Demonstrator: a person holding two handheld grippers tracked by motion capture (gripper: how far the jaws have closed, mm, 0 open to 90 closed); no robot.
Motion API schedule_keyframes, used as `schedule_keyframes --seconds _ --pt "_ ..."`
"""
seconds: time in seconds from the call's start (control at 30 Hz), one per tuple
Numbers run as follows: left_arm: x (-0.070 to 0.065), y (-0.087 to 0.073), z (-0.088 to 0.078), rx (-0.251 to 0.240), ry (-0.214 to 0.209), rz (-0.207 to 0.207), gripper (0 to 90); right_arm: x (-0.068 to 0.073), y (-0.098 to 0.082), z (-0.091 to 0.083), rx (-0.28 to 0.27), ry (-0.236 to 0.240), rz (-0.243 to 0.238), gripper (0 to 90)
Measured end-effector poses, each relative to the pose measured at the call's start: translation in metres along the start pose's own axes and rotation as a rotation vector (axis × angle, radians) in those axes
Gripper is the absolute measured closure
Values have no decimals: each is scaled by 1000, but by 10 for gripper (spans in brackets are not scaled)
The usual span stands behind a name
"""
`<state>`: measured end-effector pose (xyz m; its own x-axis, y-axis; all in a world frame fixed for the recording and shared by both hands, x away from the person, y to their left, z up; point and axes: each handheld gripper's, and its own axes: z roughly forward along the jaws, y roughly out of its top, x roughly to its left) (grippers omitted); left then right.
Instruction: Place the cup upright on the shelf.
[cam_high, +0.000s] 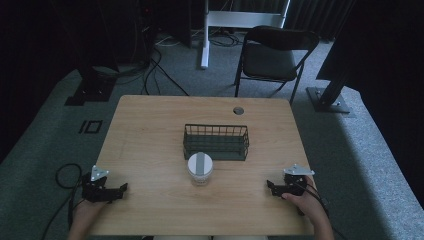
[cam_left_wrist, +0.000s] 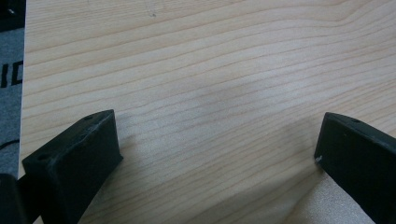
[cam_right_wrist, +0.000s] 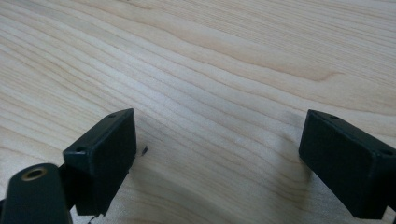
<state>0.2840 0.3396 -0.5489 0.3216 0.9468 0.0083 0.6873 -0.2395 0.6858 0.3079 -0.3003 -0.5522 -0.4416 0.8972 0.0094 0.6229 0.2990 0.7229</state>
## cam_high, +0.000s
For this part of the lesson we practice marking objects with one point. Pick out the clear jar with white lid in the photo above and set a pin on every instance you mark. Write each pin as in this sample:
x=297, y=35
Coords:
x=200, y=168

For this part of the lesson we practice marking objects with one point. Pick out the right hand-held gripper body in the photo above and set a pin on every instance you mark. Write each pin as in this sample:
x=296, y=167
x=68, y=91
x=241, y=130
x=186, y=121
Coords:
x=295, y=181

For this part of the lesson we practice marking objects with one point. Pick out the white desk frame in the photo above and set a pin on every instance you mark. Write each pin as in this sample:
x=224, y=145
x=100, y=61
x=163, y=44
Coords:
x=233, y=18

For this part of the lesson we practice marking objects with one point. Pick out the black metal stand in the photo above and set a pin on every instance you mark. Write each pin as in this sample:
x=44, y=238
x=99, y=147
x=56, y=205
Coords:
x=91, y=88
x=328, y=98

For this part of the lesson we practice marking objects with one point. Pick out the black folding chair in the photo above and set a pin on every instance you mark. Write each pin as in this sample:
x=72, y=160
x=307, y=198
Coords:
x=273, y=56

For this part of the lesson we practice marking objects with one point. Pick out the person's right hand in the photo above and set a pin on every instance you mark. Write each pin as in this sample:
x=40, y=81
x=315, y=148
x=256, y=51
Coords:
x=308, y=206

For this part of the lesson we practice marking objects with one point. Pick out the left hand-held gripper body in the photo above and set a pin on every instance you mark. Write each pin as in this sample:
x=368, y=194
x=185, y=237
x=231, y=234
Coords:
x=95, y=190

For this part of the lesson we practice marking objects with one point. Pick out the person's left hand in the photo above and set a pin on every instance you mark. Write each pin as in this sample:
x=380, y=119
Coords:
x=87, y=213

